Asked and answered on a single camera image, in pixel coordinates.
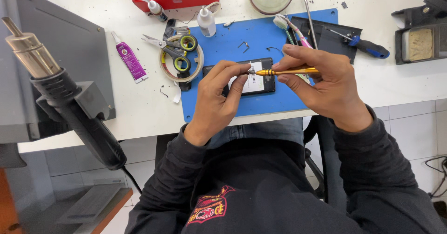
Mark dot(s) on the metal spudger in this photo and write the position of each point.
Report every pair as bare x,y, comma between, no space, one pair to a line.
308,14

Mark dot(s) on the gold precision screwdriver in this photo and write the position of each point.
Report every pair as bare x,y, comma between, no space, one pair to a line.
296,71

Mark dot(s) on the small white black-labelled bottle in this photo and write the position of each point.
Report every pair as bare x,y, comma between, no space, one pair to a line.
156,9

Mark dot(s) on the black green-ringed scissors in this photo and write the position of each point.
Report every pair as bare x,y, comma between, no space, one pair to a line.
174,46

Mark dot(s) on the person's blue jeans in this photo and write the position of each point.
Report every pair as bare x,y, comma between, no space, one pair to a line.
258,131

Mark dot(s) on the blue work mat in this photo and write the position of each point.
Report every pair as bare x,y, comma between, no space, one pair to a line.
244,38

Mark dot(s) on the small silver metal piece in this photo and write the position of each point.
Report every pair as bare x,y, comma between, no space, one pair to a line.
228,23

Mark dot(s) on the black tape strip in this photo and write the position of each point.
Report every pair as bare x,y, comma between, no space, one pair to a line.
169,28

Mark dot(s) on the white paper strip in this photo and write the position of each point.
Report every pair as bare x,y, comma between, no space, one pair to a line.
177,95

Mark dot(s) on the blue black screwdriver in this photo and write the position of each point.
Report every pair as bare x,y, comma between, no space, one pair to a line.
370,48

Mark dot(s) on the black hot air gun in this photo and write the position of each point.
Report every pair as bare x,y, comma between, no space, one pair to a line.
80,118

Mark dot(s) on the black soldering iron stand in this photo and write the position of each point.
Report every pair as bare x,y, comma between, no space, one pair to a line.
436,14

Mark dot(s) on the black phone back cover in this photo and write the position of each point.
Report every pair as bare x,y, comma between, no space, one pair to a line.
331,47

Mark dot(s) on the yellow cleaning sponge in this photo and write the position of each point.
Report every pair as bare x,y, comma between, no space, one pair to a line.
420,44

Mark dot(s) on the white dropper bottle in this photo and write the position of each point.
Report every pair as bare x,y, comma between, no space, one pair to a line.
207,23

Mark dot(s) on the black smartphone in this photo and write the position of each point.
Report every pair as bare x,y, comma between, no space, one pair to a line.
262,83

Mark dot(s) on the white pink toothbrush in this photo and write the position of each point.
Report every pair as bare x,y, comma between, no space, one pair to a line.
293,28

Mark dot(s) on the black chair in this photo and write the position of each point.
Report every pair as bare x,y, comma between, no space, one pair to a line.
323,157

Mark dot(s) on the clear tape roll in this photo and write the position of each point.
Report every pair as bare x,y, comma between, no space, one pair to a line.
199,63

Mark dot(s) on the person's black sweatshirt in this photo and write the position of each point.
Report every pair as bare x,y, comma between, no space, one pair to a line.
265,192

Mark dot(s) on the purple glue tube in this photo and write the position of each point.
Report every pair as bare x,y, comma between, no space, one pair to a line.
130,58

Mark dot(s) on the small black chip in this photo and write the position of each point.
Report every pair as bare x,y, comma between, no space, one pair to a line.
344,5

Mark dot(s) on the person's right hand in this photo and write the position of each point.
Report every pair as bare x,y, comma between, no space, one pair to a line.
328,90

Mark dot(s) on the grey hot air station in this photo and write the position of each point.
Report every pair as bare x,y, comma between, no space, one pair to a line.
70,42

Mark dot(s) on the person's left hand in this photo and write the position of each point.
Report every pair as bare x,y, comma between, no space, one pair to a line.
213,101

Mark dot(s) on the thin white tape roll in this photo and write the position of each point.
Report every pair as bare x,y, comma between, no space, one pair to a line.
215,5

